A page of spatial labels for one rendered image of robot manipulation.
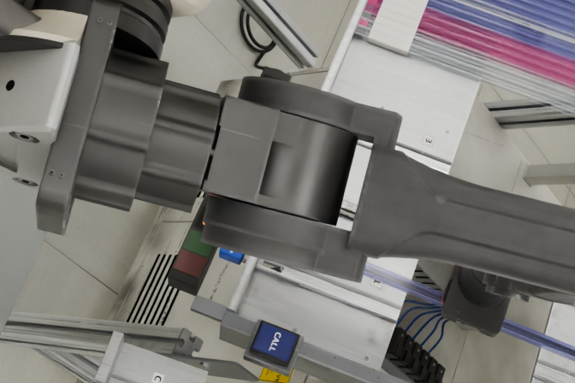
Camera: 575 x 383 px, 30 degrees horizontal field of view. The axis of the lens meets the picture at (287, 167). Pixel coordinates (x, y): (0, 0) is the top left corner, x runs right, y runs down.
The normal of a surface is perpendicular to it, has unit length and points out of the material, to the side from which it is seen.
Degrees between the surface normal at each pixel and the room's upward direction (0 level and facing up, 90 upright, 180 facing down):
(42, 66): 82
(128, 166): 52
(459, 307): 47
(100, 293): 0
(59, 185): 37
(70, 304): 0
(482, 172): 0
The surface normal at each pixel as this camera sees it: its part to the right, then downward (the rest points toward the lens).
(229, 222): -0.57, -0.19
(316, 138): 0.31, 0.02
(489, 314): 0.09, -0.43
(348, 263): -0.08, -0.08
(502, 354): 0.74, -0.04
